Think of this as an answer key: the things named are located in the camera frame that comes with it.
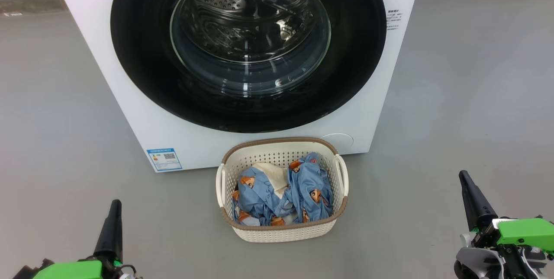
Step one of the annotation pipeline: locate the cream laundry basket brown rim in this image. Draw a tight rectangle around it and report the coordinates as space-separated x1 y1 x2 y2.
216 137 349 244

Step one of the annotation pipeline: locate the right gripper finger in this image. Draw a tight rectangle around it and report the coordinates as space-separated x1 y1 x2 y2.
459 170 499 231

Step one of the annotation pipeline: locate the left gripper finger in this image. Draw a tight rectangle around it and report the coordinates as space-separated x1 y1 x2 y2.
93 200 123 267

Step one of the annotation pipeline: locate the blue cartoon print garment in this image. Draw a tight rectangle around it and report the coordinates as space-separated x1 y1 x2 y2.
286 153 335 223

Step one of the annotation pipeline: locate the blue energy label sticker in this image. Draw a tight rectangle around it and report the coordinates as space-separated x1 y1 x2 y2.
146 148 183 172

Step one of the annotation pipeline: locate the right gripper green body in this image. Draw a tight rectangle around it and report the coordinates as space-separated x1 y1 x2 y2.
454 216 554 279

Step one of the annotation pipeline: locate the blue cartoon garment cream lining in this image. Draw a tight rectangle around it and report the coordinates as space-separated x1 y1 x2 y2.
232 162 299 227

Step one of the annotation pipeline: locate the white front-load washing machine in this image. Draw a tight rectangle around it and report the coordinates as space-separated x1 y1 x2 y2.
48 0 425 173

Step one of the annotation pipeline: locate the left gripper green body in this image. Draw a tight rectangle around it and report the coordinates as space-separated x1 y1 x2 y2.
13 257 141 279

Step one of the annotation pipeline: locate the black round glass washer door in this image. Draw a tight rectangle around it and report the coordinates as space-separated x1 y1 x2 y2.
110 0 387 134

